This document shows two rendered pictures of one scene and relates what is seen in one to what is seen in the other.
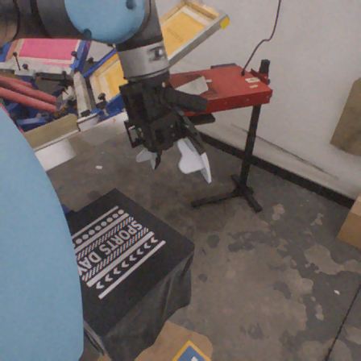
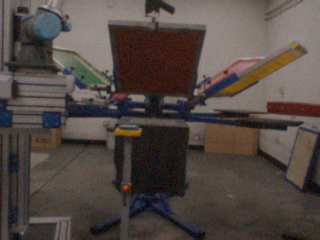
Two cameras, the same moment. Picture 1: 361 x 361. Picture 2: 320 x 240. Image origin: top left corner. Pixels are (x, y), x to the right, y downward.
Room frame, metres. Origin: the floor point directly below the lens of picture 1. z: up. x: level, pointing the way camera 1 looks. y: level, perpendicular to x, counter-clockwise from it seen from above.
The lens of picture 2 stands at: (-0.88, -1.51, 1.19)
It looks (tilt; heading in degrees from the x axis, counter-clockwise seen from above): 5 degrees down; 47
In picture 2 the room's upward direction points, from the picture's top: 3 degrees clockwise
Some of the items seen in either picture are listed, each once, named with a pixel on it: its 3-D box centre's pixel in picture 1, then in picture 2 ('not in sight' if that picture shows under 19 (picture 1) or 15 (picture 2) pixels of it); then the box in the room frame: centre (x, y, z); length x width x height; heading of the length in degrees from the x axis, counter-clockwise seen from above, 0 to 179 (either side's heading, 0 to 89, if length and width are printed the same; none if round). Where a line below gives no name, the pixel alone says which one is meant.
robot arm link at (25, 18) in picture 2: not in sight; (33, 29); (-0.13, 0.23, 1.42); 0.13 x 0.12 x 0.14; 87
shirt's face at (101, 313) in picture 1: (109, 245); (152, 121); (0.70, 0.26, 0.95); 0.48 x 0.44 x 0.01; 48
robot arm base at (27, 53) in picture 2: not in sight; (33, 53); (-0.13, 0.24, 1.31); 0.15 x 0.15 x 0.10
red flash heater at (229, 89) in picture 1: (217, 88); (313, 109); (1.88, -0.26, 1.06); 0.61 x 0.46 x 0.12; 108
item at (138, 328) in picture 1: (155, 313); (150, 160); (0.54, 0.09, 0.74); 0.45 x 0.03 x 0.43; 138
